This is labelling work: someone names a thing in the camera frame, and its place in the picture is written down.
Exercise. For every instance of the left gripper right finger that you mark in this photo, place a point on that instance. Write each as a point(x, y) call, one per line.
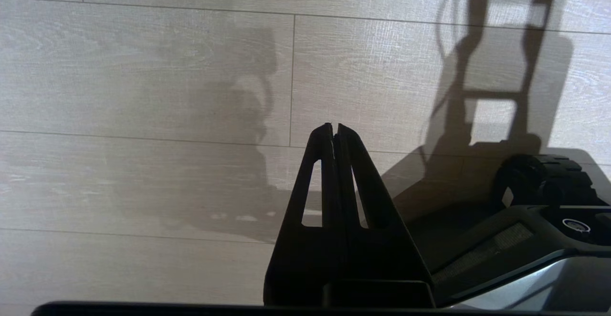
point(377, 258)

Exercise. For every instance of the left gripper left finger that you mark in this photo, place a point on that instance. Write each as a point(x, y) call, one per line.
point(305, 258)

